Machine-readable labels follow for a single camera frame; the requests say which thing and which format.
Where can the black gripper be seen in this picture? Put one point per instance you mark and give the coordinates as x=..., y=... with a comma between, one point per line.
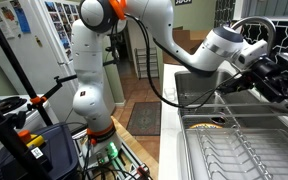
x=270, y=78

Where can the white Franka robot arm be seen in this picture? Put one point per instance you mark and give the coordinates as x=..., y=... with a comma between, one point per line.
x=94, y=73

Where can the robot base box green light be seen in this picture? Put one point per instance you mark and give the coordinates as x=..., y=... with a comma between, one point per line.
x=112, y=150

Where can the colourful painted ceramic plate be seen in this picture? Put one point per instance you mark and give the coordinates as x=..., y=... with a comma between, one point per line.
x=205, y=126

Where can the brushed steel gooseneck faucet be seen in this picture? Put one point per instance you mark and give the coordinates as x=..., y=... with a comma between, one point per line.
x=264, y=25

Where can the stainless steel sink basin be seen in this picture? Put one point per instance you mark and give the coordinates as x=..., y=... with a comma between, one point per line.
x=197, y=86

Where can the clear plastic cup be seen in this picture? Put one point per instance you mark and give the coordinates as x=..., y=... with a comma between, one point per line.
x=170, y=95

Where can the large brown cardboard box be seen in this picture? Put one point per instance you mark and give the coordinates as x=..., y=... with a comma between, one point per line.
x=182, y=40

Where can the patterned floor rug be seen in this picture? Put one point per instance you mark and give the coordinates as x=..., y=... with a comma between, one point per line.
x=144, y=118

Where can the wooden robot cart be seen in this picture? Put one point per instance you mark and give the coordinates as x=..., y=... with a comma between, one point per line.
x=140, y=150

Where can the dark blue storage bin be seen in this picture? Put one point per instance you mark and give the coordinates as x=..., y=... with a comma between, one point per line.
x=62, y=148

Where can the photo collage sheet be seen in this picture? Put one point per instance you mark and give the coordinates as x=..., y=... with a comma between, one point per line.
x=62, y=23

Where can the white refrigerator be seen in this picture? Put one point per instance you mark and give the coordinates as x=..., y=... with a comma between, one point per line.
x=44, y=60

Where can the orange clamp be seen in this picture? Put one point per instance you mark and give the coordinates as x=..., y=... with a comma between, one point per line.
x=38, y=100

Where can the white kitchen stove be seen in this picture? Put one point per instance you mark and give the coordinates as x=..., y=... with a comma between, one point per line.
x=34, y=121

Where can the yellow emergency stop box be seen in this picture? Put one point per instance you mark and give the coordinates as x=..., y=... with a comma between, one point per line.
x=34, y=140

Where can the blue paper note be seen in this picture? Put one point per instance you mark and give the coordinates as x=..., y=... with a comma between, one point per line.
x=23, y=20

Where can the black tripod pole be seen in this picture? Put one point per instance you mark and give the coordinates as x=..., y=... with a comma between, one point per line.
x=14, y=63

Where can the white paper note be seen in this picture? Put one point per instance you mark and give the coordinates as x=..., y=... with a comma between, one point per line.
x=2, y=21

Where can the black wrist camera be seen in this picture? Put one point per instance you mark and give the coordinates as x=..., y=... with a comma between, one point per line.
x=237, y=85

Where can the black wall sign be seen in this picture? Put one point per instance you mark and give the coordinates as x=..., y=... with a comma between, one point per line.
x=183, y=2

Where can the black camera stand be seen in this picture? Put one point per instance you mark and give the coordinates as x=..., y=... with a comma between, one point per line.
x=4, y=140

